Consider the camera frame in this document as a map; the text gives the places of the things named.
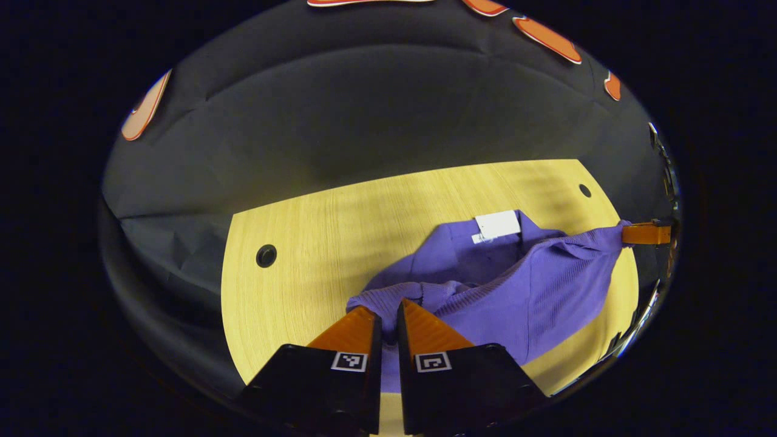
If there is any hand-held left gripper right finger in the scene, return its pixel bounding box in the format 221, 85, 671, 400
396, 299, 550, 436

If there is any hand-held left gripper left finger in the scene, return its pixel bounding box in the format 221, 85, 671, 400
240, 305, 383, 435

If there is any purple shirt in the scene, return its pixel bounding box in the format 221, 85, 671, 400
346, 209, 635, 394

